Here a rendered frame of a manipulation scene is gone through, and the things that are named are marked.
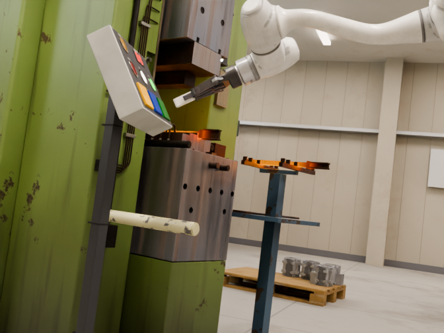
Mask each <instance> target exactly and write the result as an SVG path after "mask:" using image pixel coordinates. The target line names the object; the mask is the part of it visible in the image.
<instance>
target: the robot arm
mask: <svg viewBox="0 0 444 333"><path fill-rule="evenodd" d="M240 25H241V28H242V33H243V34H244V38H245V40H246V42H247V44H248V45H249V46H250V49H251V52H252V53H251V54H249V55H247V56H245V57H243V58H241V59H238V60H236V61H235V64H236V65H231V66H228V67H226V68H225V69H224V70H225V74H224V75H219V76H217V77H216V75H214V76H213V77H211V78H210V79H208V80H206V81H205V82H203V83H201V84H199V85H198V86H196V87H194V88H192V89H190V92H187V93H186V94H183V95H182V96H179V97H177V98H175V99H173V101H174V104H175V106H176V107H177V108H178V107H181V106H183V105H185V104H187V103H189V102H191V101H193V100H196V102H197V101H198V100H200V99H202V98H205V97H207V96H210V95H213V94H215V93H219V92H222V91H224V89H225V88H226V87H228V86H229V85H231V86H232V88H233V89H235V88H237V87H239V86H241V85H242V83H244V84H245V85H246V86H247V85H249V84H251V83H253V82H255V81H258V80H260V79H263V78H266V77H271V76H274V75H277V74H278V73H281V72H282V71H285V70H286V69H288V68H289V67H291V66H292V65H294V64H295V63H296V62H297V61H298V60H299V56H300V55H299V49H298V46H297V43H296V41H295V40H294V39H293V38H289V37H286V36H287V34H288V33H289V32H290V31H292V30H294V29H296V28H313V29H315V30H319V31H322V32H326V33H329V34H333V35H335V36H339V37H341V38H345V39H348V40H352V41H354V42H359V43H362V44H371V45H389V44H410V43H424V42H436V41H441V40H442V41H444V0H429V7H426V8H423V9H420V10H417V11H414V12H412V13H410V14H407V15H405V16H403V17H400V18H397V19H395V20H392V21H389V22H386V23H382V24H367V23H362V22H357V21H355V20H350V19H348V18H343V17H339V16H336V15H331V14H328V13H323V12H321V11H315V10H311V9H283V8H281V7H280V6H279V5H271V4H270V3H269V2H268V1H267V0H247V1H246V2H245V3H244V5H243V6H242V8H241V10H240Z"/></svg>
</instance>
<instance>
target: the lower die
mask: <svg viewBox="0 0 444 333"><path fill-rule="evenodd" d="M198 134H199V133H189V132H171V133H170V140H177V141H190V142H191V144H192V146H191V148H189V149H194V150H195V151H200V152H202V153H205V152H210V146H211V140H203V139H201V138H199V137H198ZM145 137H146V139H151V135H149V134H148V133H146V136H145ZM153 138H154V139H159V138H160V134H157V135H155V136H153ZM161 138H162V140H167V138H168V132H165V131H164V132H162V137H161Z"/></svg>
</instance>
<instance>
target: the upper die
mask: <svg viewBox="0 0 444 333"><path fill-rule="evenodd" d="M220 66H221V55H219V54H217V53H216V52H214V51H212V50H210V49H208V48H207V47H205V46H203V45H201V44H199V43H197V42H195V41H193V42H180V43H172V44H159V51H158V56H157V66H156V72H167V71H187V72H190V73H192V74H194V75H196V77H212V76H214V75H216V77H217V76H219V72H220Z"/></svg>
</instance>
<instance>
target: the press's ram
mask: <svg viewBox="0 0 444 333"><path fill-rule="evenodd" d="M234 6H235V0H165V7H164V12H163V21H162V27H161V37H160V42H159V44H172V43H180V42H193V41H195V42H197V43H199V44H201V45H203V46H205V47H207V48H208V49H210V50H212V51H214V52H216V53H217V54H219V55H221V59H227V58H228V54H229V44H230V38H231V28H232V22H233V12H234Z"/></svg>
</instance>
